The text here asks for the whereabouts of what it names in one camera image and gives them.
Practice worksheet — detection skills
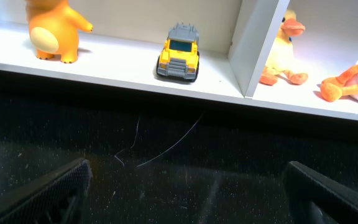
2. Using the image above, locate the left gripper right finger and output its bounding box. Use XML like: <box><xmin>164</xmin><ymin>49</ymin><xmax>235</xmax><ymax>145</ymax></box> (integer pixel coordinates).
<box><xmin>283</xmin><ymin>161</ymin><xmax>358</xmax><ymax>224</ymax></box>

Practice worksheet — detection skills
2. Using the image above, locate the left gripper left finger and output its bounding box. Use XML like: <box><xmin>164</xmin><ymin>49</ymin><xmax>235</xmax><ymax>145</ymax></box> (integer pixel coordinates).
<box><xmin>0</xmin><ymin>157</ymin><xmax>93</xmax><ymax>224</ymax></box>

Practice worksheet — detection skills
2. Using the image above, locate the yellow rubber duck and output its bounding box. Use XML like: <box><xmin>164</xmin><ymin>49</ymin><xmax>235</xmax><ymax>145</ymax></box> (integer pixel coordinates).
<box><xmin>25</xmin><ymin>0</ymin><xmax>94</xmax><ymax>64</ymax></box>

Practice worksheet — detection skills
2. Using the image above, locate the grey and yellow toy truck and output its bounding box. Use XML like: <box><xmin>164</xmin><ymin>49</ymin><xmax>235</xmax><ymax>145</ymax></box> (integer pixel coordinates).
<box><xmin>155</xmin><ymin>22</ymin><xmax>201</xmax><ymax>83</ymax></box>

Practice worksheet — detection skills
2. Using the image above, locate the white shelf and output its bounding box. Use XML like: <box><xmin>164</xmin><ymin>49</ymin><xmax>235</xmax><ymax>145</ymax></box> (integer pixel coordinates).
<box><xmin>0</xmin><ymin>0</ymin><xmax>358</xmax><ymax>124</ymax></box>

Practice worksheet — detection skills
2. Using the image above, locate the yellow plush duck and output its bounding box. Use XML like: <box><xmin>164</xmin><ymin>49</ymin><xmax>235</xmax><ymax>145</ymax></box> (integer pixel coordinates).
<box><xmin>259</xmin><ymin>9</ymin><xmax>310</xmax><ymax>86</ymax></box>

